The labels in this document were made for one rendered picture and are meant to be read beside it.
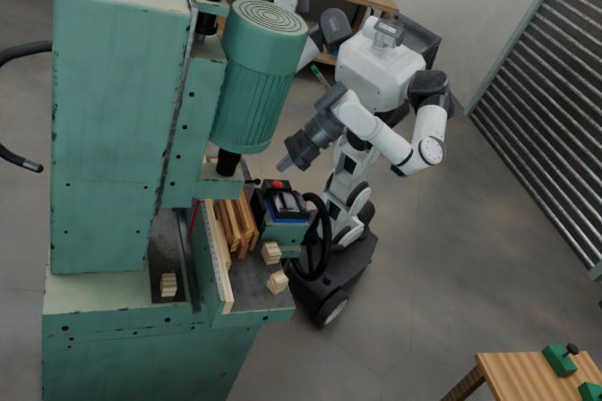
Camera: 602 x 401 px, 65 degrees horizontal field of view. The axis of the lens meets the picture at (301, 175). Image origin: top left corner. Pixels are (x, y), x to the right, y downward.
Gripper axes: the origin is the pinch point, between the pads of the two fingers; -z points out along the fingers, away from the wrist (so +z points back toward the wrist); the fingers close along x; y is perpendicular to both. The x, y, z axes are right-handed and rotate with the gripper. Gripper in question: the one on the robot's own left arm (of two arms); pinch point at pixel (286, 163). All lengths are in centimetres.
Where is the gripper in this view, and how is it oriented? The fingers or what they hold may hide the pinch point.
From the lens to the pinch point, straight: 132.0
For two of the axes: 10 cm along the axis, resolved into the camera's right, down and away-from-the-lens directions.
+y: -6.3, -4.1, -6.6
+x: -3.0, -6.6, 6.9
